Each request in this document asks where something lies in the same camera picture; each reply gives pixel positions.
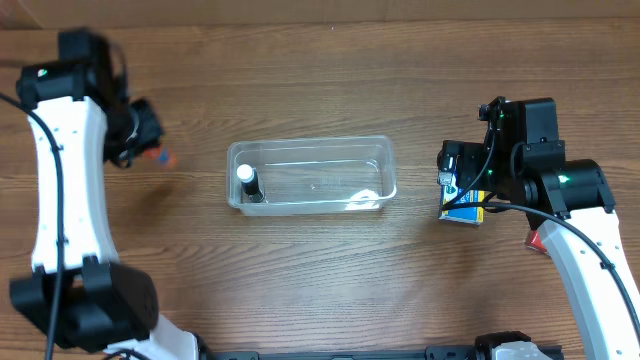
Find blue yellow lozenge box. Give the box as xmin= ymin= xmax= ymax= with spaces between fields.
xmin=438 ymin=185 xmax=487 ymax=225

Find clear plastic container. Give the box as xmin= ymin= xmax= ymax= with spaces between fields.
xmin=226 ymin=135 xmax=397 ymax=216

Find red white medicine box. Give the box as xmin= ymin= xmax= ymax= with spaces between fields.
xmin=524 ymin=230 xmax=548 ymax=255

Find black bottle white cap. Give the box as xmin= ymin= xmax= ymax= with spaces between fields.
xmin=236 ymin=164 xmax=265 ymax=203

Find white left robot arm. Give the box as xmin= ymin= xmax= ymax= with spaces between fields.
xmin=9 ymin=29 xmax=207 ymax=359

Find orange tube white cap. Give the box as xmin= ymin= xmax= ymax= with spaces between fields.
xmin=143 ymin=145 xmax=176 ymax=168

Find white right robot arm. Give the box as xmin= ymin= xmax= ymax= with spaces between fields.
xmin=437 ymin=97 xmax=639 ymax=359

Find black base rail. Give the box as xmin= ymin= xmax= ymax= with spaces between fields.
xmin=205 ymin=331 xmax=565 ymax=360

